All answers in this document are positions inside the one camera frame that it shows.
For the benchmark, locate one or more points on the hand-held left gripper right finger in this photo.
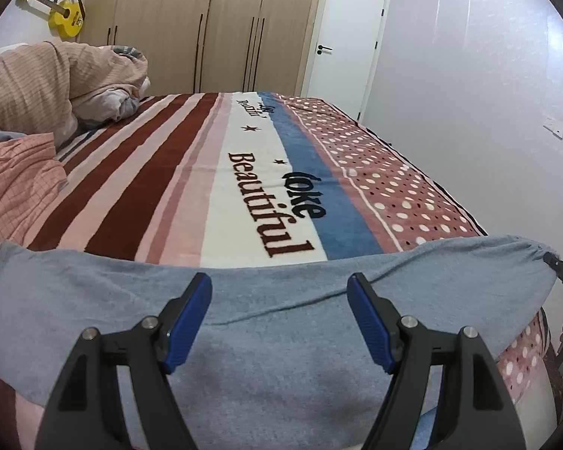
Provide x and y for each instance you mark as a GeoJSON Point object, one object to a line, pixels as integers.
{"type": "Point", "coordinates": [371, 321]}

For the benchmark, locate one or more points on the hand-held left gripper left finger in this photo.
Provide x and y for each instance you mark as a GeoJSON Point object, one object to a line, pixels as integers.
{"type": "Point", "coordinates": [190, 318]}

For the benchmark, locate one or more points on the grey pants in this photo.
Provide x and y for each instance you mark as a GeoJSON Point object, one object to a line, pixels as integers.
{"type": "Point", "coordinates": [281, 351]}

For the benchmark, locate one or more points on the striped dotted printed blanket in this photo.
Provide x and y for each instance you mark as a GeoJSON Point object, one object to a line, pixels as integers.
{"type": "Point", "coordinates": [244, 178]}

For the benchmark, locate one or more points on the pink checked duvet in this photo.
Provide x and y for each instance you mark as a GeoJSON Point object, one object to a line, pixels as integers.
{"type": "Point", "coordinates": [37, 117]}

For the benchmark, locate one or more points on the white door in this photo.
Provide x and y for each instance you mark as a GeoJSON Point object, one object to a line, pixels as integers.
{"type": "Point", "coordinates": [345, 42]}

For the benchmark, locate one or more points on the beige wooden wardrobe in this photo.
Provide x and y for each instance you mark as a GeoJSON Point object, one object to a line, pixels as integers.
{"type": "Point", "coordinates": [201, 26]}

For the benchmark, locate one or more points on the yellow guitar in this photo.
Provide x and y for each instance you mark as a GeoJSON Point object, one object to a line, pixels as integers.
{"type": "Point", "coordinates": [63, 14]}

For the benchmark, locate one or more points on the white wall switch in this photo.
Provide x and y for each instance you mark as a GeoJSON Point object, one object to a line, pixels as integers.
{"type": "Point", "coordinates": [554, 126]}

